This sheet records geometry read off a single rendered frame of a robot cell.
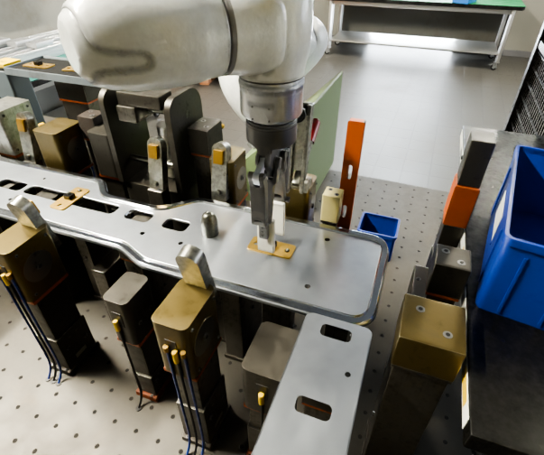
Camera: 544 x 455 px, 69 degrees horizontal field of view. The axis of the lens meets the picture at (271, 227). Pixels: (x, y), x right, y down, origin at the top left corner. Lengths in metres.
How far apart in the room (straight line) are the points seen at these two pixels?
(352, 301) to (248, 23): 0.42
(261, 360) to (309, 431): 0.12
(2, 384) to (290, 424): 0.70
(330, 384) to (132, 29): 0.46
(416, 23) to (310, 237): 6.34
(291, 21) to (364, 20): 6.56
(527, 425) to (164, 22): 0.58
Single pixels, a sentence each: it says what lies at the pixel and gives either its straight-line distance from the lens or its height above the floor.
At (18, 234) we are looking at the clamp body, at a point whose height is 1.04.
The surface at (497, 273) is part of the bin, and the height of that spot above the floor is 1.10.
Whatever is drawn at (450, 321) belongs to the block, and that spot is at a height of 1.06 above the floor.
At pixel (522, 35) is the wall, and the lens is 7.04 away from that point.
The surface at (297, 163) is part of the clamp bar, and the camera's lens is 0.78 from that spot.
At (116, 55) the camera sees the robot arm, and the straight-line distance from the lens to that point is 0.45.
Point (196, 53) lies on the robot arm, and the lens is 0.46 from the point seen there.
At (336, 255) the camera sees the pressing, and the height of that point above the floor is 1.00.
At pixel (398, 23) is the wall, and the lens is 6.99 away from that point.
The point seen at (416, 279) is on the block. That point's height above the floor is 1.00.
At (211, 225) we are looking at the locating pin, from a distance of 0.74.
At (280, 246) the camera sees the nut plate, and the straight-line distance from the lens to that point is 0.72.
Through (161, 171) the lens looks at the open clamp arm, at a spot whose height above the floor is 1.03.
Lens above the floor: 1.47
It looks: 37 degrees down
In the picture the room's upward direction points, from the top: straight up
